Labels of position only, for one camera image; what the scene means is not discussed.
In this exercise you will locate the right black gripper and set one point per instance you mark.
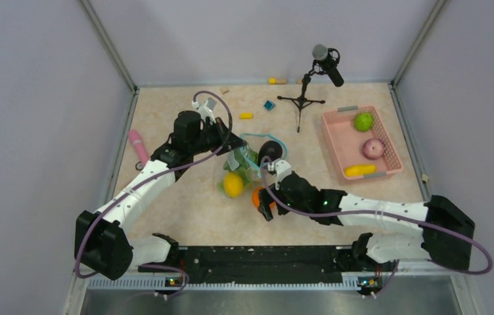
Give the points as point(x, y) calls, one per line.
point(269, 195)

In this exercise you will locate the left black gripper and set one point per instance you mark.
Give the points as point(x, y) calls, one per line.
point(227, 140)

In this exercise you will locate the orange tangerine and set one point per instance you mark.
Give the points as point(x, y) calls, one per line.
point(257, 198)

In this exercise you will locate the dark purple eggplant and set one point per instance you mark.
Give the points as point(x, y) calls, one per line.
point(271, 149)

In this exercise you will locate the green lettuce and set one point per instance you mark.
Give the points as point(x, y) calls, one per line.
point(243, 161)

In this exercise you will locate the clear zip top bag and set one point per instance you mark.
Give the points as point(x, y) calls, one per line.
point(254, 141)

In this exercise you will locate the yellow lemon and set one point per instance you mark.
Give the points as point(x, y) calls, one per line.
point(233, 185)

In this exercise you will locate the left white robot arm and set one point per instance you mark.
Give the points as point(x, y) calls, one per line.
point(100, 240)

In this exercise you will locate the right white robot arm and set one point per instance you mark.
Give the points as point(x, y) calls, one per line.
point(435, 230)

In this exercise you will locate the pink cylindrical tool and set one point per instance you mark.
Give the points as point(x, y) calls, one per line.
point(136, 141)

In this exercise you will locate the small wooden block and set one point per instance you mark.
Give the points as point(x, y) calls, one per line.
point(224, 90)

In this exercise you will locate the yellow rectangular block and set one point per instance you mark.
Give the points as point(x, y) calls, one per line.
point(246, 115)

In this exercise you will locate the yellow banana piece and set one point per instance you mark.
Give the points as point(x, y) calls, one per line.
point(360, 170)

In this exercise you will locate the pink plastic basket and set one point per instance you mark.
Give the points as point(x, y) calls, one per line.
point(344, 144)

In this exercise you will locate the teal square block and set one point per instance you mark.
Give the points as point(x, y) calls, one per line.
point(269, 105)

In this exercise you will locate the purple onion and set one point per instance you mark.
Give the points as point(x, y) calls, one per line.
point(373, 149)

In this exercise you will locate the yellow and wood block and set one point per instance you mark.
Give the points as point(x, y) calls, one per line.
point(277, 81)

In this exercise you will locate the green lime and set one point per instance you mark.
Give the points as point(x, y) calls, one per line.
point(363, 122)

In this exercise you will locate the black microphone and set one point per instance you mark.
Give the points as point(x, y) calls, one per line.
point(325, 62)

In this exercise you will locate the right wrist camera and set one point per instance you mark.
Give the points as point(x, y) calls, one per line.
point(280, 169)

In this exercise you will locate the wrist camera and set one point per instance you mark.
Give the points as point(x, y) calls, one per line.
point(280, 169)
point(205, 110)

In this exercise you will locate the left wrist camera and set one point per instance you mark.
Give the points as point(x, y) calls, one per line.
point(205, 110)

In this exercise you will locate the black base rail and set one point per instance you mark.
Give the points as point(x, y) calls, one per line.
point(270, 265)

